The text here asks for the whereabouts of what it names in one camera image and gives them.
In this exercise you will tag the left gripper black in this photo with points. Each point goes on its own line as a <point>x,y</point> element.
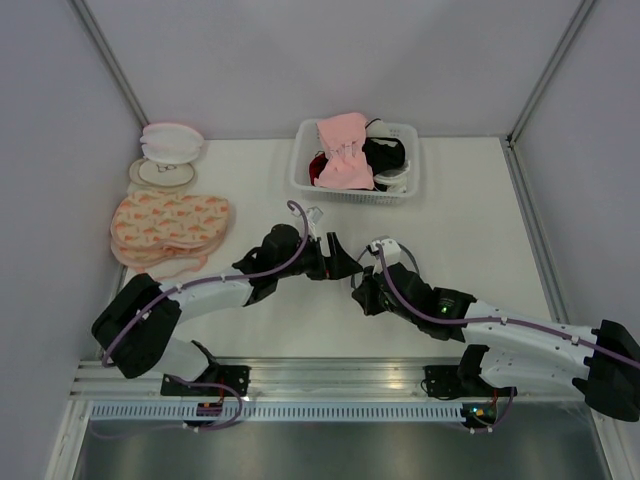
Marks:
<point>337,266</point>

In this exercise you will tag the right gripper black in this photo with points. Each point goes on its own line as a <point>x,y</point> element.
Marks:
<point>364,293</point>

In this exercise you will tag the white mesh laundry bag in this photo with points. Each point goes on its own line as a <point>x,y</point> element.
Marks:
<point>405,252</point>

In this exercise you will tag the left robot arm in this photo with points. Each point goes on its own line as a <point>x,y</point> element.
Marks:
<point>136,330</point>

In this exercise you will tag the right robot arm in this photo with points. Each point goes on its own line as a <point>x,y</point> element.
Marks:
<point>503,353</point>

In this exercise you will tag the white bra in basket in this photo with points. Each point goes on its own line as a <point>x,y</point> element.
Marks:
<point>377,128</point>

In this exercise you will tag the dark red bra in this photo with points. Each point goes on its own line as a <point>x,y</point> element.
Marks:
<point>316,167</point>

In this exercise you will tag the black bra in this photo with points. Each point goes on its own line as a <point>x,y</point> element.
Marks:
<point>387,158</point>

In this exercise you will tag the pink bra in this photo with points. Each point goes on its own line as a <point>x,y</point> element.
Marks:
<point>342,138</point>

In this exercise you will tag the white pink-edged flat bag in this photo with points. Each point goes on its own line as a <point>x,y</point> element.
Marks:
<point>175,267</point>

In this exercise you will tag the white pink-trimmed laundry bags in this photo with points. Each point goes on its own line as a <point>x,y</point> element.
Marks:
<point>171,143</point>

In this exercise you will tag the beige round laundry bag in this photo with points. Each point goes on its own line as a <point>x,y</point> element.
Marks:
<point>152,175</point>

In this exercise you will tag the white plastic basket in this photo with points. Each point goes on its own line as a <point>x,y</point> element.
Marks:
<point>307,145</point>

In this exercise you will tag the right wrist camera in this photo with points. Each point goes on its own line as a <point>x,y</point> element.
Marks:
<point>386,250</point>

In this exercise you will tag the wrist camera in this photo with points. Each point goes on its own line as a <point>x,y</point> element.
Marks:
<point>386,250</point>
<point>313,215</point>

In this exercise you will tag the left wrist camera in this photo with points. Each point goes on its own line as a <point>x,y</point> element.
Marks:
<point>313,215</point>

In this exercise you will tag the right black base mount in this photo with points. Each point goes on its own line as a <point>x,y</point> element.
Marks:
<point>443,383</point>

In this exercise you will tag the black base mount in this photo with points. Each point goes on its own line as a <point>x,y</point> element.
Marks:
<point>443,383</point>
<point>236,377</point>

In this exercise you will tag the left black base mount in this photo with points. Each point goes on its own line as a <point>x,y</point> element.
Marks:
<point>236,377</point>

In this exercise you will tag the right side aluminium rail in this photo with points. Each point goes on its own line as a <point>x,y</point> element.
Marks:
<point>538,243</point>

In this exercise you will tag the aluminium rail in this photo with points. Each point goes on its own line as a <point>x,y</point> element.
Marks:
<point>538,243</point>
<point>280,379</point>

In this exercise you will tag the white slotted cable duct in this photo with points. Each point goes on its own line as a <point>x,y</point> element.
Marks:
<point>280,411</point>

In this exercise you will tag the aluminium front rail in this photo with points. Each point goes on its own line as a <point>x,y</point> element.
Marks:
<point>280,379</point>

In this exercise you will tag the right aluminium frame post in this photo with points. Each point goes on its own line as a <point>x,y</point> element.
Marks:
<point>570,34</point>

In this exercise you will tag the aluminium frame post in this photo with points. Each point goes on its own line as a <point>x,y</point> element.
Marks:
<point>93,30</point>
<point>570,34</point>

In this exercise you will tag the left aluminium frame post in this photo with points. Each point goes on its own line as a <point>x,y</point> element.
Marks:
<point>93,30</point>

